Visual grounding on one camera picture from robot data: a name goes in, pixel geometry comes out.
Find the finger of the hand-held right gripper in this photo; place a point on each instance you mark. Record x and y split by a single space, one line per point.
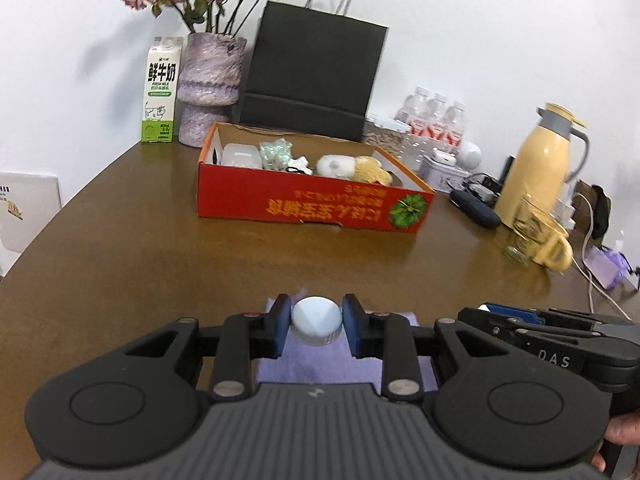
480 321
515 314

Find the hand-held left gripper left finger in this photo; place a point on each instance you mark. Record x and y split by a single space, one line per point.
281 327

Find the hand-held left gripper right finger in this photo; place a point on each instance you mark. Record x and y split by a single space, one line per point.
352 330

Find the white round cap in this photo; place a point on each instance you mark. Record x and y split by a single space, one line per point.
317 320

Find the red cardboard box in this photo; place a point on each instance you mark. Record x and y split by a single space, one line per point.
280 205

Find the white tissue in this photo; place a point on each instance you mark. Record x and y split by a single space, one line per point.
300 167

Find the clear plastic container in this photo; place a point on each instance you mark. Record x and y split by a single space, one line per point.
240 155

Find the person's right hand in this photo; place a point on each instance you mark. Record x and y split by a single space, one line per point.
627 430

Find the purple knitted cloth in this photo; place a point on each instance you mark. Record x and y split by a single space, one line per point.
325 365

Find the purple pouch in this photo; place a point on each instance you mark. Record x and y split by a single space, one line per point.
607 267

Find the dark blue pouch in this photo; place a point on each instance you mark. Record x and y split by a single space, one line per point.
475 210

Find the dark brown pouch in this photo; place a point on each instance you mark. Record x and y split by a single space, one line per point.
600 212

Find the black slim bottle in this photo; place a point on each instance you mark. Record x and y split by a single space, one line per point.
508 175

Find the yellow thermos jug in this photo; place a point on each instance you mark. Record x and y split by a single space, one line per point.
535 170

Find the white tin box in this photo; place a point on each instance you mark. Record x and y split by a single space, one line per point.
442 175

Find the white and yellow plush toy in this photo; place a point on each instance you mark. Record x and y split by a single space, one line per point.
350 167

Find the white earbuds case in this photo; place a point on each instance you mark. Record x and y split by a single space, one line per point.
445 156

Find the iridescent plastic bag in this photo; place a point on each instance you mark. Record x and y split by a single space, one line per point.
275 155

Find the clear jar of pellets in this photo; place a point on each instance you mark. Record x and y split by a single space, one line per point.
382 137

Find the clear water bottle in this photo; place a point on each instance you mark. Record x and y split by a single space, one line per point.
455 122
436 117
415 112

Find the purple vase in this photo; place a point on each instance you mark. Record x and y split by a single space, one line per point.
210 85

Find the black paper bag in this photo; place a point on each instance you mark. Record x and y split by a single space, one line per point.
310 70

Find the white green milk carton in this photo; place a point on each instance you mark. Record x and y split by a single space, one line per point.
161 95

